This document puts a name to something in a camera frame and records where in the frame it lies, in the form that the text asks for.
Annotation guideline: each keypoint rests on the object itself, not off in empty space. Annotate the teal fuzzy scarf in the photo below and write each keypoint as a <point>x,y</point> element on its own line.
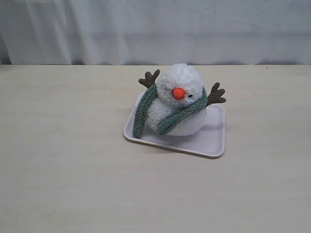
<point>167,119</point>

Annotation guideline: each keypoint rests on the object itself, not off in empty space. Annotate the white plush snowman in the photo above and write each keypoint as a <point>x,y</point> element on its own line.
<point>182,78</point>

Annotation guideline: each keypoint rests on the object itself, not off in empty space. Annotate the white plastic tray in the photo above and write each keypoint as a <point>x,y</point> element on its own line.
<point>208,142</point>

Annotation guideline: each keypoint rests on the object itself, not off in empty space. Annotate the white curtain backdrop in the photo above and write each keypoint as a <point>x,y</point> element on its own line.
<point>155,32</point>

